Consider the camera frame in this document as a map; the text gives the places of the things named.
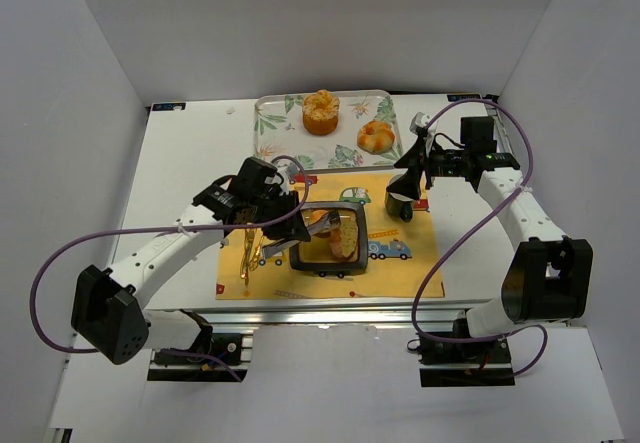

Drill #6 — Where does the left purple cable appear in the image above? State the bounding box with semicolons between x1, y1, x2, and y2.
28;155;309;382

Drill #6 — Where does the twisted orange bread ring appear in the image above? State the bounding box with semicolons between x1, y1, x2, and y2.
356;119;396;154

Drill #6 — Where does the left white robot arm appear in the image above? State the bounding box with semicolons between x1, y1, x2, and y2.
71;157;311;365

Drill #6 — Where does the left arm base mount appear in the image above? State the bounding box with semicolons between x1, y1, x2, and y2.
147;327;253;383

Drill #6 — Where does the green mug white inside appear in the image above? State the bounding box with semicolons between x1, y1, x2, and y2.
384;174;420;223

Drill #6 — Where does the gold spoon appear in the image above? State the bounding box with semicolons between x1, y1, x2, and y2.
248;243;263;271

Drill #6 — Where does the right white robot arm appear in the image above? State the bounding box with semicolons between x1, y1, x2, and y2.
386;113;593;340

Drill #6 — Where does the tall sugared brioche cake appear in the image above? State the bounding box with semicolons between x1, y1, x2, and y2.
302;90;340;136

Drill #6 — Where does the aluminium table frame rail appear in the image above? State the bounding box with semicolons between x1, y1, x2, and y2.
199;307;471;328

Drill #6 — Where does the herb bread slice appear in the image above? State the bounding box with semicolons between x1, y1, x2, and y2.
329;219;359;260

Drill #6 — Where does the yellow vehicle print placemat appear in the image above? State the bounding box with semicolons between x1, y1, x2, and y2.
216;172;438;301

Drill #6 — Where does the gold fork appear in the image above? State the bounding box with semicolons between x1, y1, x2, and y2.
240;229;256;284

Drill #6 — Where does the square black brown plate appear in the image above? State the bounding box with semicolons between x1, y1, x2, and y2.
289;201;368;279

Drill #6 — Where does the purple cable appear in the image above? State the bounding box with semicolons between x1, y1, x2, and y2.
28;155;309;382
408;98;549;377

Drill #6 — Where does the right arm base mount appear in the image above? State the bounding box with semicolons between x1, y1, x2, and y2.
406;336;515;388

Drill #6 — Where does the floral white serving tray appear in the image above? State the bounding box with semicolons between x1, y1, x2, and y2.
253;90;404;172

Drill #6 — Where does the small round bread roll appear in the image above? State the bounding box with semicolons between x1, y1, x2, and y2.
309;210;334;238

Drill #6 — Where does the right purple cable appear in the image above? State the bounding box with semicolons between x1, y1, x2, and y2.
408;98;549;377

